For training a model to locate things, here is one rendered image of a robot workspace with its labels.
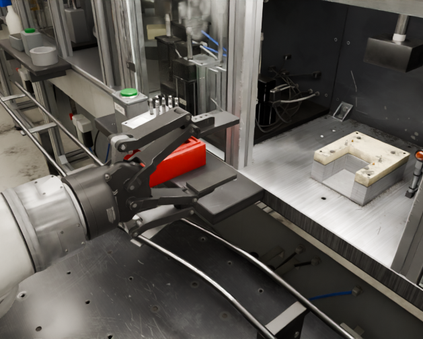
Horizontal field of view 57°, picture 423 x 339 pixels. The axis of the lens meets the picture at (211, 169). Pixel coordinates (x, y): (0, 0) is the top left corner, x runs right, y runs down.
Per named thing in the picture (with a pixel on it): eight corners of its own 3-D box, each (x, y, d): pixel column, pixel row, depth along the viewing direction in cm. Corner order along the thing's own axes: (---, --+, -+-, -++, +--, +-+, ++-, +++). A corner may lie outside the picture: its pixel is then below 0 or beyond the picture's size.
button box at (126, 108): (116, 134, 102) (109, 91, 96) (142, 126, 106) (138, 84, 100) (131, 146, 97) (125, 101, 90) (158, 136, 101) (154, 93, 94)
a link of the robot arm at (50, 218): (19, 221, 34) (84, 196, 37) (-8, 175, 40) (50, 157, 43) (44, 290, 39) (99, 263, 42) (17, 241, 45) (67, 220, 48)
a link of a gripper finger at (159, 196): (132, 199, 45) (128, 210, 45) (203, 198, 52) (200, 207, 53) (116, 183, 47) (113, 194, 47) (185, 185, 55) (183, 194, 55)
